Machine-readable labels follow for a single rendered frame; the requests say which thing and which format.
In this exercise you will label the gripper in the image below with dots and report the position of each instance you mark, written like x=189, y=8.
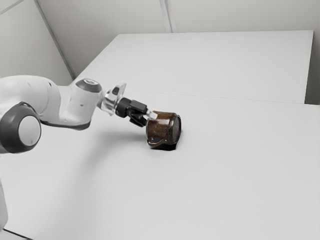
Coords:
x=125, y=107

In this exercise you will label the brown speckled mug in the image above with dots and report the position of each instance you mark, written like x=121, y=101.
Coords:
x=163, y=130

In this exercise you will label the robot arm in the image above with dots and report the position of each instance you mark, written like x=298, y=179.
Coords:
x=50, y=105

